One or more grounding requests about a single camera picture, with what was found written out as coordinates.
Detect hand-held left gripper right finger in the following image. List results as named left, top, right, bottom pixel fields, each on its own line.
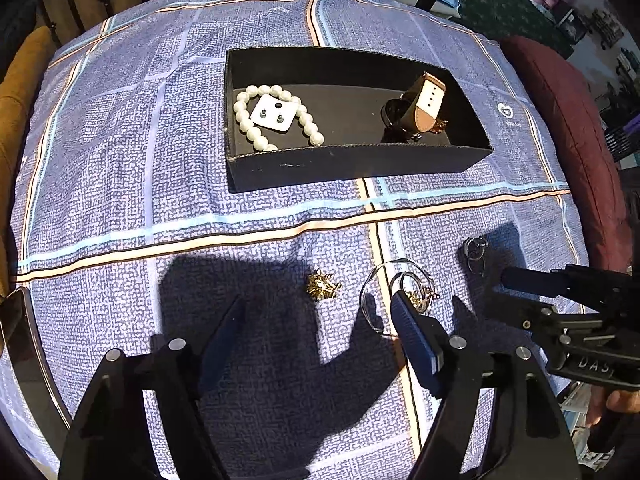
left=390, top=290, right=584, bottom=480

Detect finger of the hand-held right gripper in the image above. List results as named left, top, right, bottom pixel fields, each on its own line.
left=481, top=284, right=603, bottom=346
left=501, top=265, right=640, bottom=311

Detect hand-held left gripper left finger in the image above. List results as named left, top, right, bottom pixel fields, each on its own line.
left=57, top=296, right=246, bottom=480

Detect thin silver bangle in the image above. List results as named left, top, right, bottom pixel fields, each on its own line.
left=359, top=259, right=436, bottom=337

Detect black rectangular tray box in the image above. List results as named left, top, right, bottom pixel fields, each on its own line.
left=223, top=48, right=494, bottom=194

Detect person's right hand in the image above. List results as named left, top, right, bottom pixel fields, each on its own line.
left=586, top=387, right=640, bottom=429

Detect gold earring cluster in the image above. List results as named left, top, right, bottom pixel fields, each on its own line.
left=306, top=272, right=342, bottom=303

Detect maroon cushion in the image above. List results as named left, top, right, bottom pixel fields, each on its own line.
left=499, top=36, right=632, bottom=273

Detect blue plaid cloth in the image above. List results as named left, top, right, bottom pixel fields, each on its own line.
left=10, top=0, right=590, bottom=480

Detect white earring card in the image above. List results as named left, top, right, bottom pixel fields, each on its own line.
left=250, top=94, right=300, bottom=134

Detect green patterned cloth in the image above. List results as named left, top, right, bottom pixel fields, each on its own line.
left=457, top=0, right=576, bottom=58

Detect mustard yellow cushion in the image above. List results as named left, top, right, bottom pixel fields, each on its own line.
left=0, top=26, right=57, bottom=297

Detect gold chain with charms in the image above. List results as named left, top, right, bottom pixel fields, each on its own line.
left=404, top=285, right=442, bottom=311

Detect silver ring earrings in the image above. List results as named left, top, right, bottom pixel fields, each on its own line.
left=462, top=235, right=489, bottom=277

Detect white pearl necklace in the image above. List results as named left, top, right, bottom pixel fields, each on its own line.
left=232, top=85, right=327, bottom=152

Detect brown leather strap watch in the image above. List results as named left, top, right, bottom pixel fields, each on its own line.
left=381, top=71, right=449, bottom=143

